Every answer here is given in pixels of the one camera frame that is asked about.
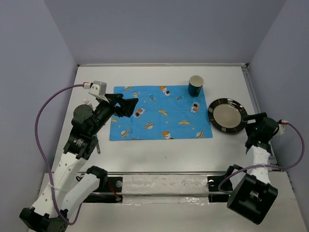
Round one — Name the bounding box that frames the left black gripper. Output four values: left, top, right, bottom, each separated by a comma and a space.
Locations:
89, 93, 138, 136

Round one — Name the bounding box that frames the black rimmed cream plate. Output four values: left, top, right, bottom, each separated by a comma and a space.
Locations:
207, 98, 248, 134

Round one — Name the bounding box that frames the blue space-print cloth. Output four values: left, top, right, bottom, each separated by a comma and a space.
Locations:
110, 85, 213, 141

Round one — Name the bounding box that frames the teal cup cream inside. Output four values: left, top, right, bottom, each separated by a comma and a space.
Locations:
188, 75, 204, 97

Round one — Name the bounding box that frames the silver fork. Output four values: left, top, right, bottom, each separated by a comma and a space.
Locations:
84, 98, 93, 108

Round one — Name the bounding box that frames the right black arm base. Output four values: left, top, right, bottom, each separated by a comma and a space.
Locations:
206, 164, 242, 203

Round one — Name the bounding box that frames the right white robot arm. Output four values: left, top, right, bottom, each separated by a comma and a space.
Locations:
222, 113, 279, 225

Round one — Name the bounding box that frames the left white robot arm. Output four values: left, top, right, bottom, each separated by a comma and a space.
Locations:
19, 94, 139, 232

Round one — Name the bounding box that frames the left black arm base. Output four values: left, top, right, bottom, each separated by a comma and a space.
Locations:
83, 176, 123, 203

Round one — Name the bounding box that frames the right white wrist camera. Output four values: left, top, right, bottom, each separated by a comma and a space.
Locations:
277, 120, 288, 136

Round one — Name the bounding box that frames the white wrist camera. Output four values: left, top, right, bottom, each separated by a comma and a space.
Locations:
277, 120, 288, 136
83, 81, 108, 102

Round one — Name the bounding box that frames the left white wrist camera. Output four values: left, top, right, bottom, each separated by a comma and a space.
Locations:
83, 81, 108, 102

